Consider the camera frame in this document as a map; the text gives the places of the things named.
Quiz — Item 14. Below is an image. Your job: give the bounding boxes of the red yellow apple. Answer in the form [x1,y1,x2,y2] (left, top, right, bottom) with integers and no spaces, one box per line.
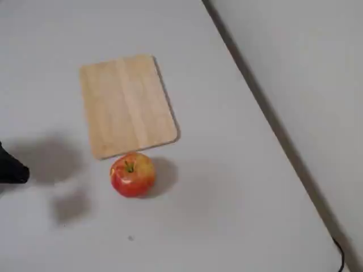
[109,152,157,198]

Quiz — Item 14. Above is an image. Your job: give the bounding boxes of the light wooden board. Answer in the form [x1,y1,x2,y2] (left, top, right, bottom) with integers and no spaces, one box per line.
[79,54,181,161]

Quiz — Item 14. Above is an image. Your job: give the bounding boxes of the thin black cable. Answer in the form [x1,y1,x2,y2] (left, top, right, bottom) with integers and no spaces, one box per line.
[332,237,346,272]

